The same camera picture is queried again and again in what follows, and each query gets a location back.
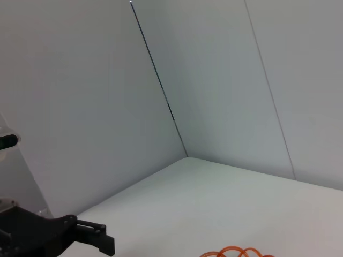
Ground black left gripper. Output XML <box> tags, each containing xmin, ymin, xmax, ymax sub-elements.
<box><xmin>0</xmin><ymin>206</ymin><xmax>116</xmax><ymax>257</ymax></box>

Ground orange plastic woven basket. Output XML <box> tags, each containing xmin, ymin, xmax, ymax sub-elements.
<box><xmin>199</xmin><ymin>246</ymin><xmax>275</xmax><ymax>257</ymax></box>

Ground translucent wrist camera bracket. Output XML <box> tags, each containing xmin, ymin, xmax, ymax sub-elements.
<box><xmin>0</xmin><ymin>112</ymin><xmax>54</xmax><ymax>217</ymax></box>

